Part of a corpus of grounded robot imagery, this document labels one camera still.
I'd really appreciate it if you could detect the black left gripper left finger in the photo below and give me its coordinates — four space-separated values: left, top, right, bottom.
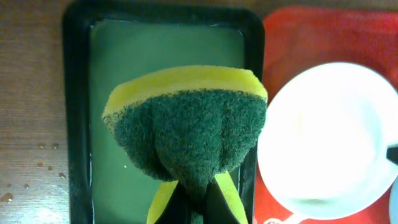
155 183 192 224

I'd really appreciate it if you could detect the black tray with green water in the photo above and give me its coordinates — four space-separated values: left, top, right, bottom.
62 1 265 223

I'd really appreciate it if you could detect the white plate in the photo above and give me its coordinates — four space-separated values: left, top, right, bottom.
257 62 397 223

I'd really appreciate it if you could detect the light blue plate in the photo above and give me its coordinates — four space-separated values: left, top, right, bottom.
389 179 398 224

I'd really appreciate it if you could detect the yellow green scrub sponge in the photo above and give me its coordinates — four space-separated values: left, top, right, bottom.
102 65 268 223

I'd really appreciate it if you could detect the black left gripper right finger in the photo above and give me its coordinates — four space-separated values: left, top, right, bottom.
203 180 239 224

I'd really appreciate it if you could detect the red plastic tray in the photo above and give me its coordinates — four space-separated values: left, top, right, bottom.
253 6 398 224

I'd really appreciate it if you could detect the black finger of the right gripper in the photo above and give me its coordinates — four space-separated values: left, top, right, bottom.
386 144 398 165

